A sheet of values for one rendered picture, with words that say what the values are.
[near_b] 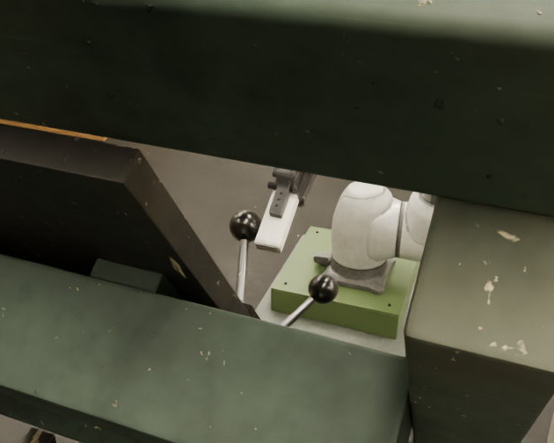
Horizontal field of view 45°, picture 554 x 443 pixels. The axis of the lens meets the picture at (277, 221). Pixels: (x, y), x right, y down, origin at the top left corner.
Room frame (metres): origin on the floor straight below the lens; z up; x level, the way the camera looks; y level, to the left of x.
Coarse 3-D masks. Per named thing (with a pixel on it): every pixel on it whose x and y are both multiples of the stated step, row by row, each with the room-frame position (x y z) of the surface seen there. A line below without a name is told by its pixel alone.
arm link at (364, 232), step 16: (352, 192) 1.53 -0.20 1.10; (368, 192) 1.52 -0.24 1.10; (384, 192) 1.53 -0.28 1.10; (336, 208) 1.55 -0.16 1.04; (352, 208) 1.50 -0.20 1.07; (368, 208) 1.49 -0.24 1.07; (384, 208) 1.50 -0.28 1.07; (400, 208) 1.53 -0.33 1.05; (336, 224) 1.52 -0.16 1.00; (352, 224) 1.49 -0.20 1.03; (368, 224) 1.48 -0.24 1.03; (384, 224) 1.48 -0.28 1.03; (336, 240) 1.52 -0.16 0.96; (352, 240) 1.48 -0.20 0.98; (368, 240) 1.47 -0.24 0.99; (384, 240) 1.46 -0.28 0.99; (336, 256) 1.52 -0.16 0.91; (352, 256) 1.48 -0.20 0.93; (368, 256) 1.47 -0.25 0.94; (384, 256) 1.47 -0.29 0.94
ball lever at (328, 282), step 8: (312, 280) 0.67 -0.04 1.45; (320, 280) 0.67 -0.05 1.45; (328, 280) 0.67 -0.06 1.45; (312, 288) 0.66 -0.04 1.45; (320, 288) 0.66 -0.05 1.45; (328, 288) 0.66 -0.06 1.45; (336, 288) 0.66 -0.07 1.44; (312, 296) 0.66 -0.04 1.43; (320, 296) 0.65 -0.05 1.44; (328, 296) 0.65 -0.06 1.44; (304, 304) 0.65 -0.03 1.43; (296, 312) 0.65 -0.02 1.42; (288, 320) 0.64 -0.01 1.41
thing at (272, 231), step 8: (272, 200) 0.66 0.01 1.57; (288, 200) 0.66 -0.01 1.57; (296, 200) 0.66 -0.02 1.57; (288, 208) 0.65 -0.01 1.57; (264, 216) 0.65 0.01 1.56; (288, 216) 0.64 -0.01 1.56; (264, 224) 0.64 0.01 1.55; (272, 224) 0.64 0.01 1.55; (280, 224) 0.64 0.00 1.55; (288, 224) 0.64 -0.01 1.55; (264, 232) 0.63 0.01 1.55; (272, 232) 0.63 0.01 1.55; (280, 232) 0.63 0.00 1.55; (256, 240) 0.62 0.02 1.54; (264, 240) 0.62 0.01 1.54; (272, 240) 0.62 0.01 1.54; (280, 240) 0.62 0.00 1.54; (272, 248) 0.62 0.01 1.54; (280, 248) 0.62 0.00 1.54
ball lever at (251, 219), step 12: (240, 216) 0.64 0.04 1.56; (252, 216) 0.64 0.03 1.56; (240, 228) 0.63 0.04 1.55; (252, 228) 0.63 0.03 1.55; (240, 240) 0.63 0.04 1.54; (252, 240) 0.64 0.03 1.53; (240, 252) 0.62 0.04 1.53; (240, 264) 0.60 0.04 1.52; (240, 276) 0.59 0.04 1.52; (240, 288) 0.58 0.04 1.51; (240, 300) 0.56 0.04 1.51
